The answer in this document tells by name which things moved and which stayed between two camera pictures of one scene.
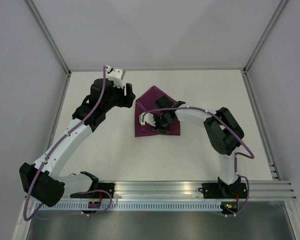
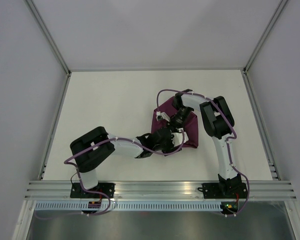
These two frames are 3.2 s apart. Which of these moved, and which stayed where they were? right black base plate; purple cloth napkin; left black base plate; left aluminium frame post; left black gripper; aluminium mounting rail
Moved: purple cloth napkin; left black gripper
Stayed: left black base plate; left aluminium frame post; right black base plate; aluminium mounting rail
